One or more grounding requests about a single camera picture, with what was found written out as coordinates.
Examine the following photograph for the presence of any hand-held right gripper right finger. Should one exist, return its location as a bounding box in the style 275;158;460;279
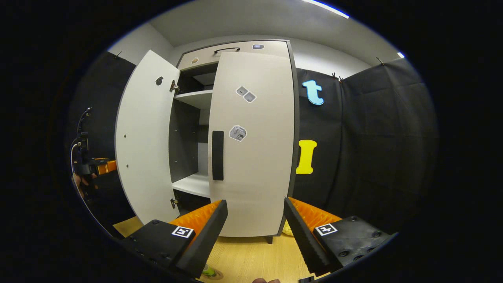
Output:
283;197;398;276

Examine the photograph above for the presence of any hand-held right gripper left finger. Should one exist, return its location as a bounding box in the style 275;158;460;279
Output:
120;200;228;279

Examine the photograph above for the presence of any round wooden coaster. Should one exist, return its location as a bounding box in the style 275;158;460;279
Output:
200;269;224;281

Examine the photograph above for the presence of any white cabinet door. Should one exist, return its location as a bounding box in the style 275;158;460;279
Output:
114;50;181;224
207;51;296;237

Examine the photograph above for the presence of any grey and white cabinet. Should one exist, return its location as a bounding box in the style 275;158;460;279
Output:
168;39;301;244

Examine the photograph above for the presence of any black backdrop cloth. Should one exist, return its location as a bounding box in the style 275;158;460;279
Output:
293;57;440;236
67;51;136;236

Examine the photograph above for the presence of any long ceiling strip light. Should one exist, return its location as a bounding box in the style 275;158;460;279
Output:
301;0;350;19

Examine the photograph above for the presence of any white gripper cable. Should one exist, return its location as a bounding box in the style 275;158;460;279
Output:
70;141;81;173

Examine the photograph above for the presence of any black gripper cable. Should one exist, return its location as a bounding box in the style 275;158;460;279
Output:
77;107;93;136

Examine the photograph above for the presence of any beige drawer with black handle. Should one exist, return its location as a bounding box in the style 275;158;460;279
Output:
177;40;291;70

